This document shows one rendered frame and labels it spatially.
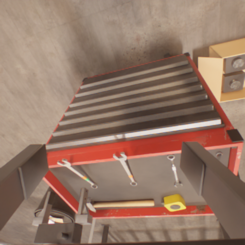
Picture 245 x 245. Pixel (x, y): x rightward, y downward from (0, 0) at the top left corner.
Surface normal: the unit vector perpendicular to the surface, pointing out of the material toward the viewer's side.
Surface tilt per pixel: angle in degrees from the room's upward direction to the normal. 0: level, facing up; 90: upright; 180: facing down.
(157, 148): 90
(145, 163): 0
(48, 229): 78
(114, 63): 0
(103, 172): 0
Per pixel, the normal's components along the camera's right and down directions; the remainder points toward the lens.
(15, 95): -0.09, 0.63
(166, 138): -0.28, -0.76
